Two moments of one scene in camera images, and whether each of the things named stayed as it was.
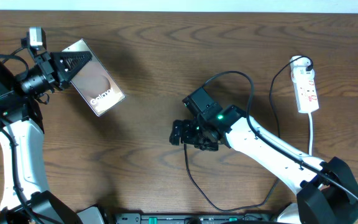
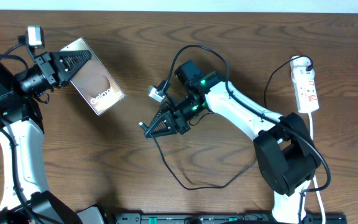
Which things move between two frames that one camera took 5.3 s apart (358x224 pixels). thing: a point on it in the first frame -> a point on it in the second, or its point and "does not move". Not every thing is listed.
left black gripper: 46,66 does not move
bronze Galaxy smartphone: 94,83 does not move
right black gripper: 186,138 -> 173,118
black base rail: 132,218 does not move
